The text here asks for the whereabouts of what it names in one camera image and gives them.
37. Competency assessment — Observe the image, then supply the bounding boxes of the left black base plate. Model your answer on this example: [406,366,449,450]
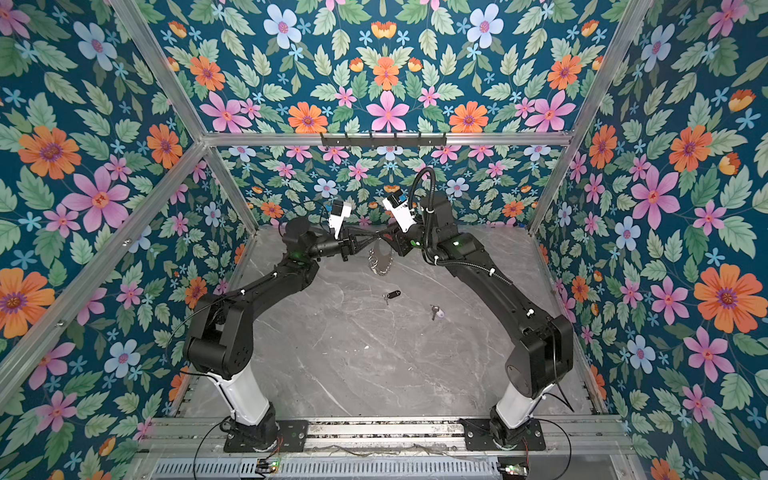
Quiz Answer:
[221,419,309,453]

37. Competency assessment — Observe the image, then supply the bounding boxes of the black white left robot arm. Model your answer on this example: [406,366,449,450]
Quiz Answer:
[184,217,379,452]

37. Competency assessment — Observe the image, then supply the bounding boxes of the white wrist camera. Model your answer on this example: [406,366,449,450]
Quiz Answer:
[328,200,352,240]
[383,191,417,233]

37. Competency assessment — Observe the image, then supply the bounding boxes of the white perforated cable duct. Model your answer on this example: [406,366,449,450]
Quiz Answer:
[151,457,501,479]

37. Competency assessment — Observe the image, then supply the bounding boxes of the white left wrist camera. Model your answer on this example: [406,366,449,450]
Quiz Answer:
[328,200,352,240]

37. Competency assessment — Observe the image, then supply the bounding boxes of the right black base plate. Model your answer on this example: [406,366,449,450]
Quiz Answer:
[459,418,546,452]

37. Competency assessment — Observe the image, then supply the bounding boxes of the black hook rack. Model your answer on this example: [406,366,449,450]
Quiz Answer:
[320,133,448,148]

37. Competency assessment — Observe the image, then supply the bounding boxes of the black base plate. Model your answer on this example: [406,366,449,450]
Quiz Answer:
[221,419,309,453]
[459,418,546,452]

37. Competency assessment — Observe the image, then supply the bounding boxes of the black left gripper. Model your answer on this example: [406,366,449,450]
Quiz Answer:
[302,225,375,264]

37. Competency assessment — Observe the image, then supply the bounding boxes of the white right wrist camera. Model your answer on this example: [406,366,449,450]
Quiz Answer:
[383,191,417,233]

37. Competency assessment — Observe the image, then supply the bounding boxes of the red keyring with metal rings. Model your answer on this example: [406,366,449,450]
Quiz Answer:
[368,239,394,276]

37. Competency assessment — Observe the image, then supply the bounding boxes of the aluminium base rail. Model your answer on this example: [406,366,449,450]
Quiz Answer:
[138,415,635,458]

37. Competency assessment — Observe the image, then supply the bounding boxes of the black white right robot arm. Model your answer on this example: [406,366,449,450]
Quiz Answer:
[383,189,573,449]

